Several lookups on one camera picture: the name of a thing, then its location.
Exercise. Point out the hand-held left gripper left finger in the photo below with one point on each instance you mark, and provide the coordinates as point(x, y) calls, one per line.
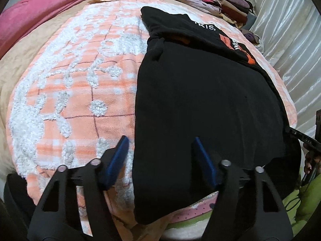
point(115, 165)

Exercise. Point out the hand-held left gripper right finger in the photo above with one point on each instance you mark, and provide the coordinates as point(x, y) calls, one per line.
point(207, 165)

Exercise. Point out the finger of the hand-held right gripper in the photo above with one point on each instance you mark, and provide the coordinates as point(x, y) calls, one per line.
point(303, 136)

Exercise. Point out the black sweater with orange cuffs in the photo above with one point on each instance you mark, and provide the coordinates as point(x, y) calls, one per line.
point(200, 105)

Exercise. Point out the pile of folded clothes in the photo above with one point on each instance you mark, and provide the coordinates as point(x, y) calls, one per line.
point(230, 7)

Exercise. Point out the person's right hand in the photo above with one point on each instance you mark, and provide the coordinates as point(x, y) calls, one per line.
point(313, 159)

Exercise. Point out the pink dotted cloth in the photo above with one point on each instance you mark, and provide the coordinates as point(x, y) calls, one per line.
point(198, 210)

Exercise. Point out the green cloth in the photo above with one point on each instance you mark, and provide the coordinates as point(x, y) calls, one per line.
point(301, 205)

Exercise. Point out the orange and white plaid blanket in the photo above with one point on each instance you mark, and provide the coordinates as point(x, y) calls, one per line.
point(75, 85)

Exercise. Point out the white satin curtain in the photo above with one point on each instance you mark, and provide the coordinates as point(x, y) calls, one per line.
point(288, 42)

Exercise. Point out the dark purple cloth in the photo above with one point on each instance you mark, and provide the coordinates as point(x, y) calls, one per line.
point(252, 36)

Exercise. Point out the beige blanket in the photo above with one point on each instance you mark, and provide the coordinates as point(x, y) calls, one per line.
point(15, 75)

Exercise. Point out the pink quilt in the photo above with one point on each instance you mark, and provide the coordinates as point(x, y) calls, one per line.
point(37, 12)

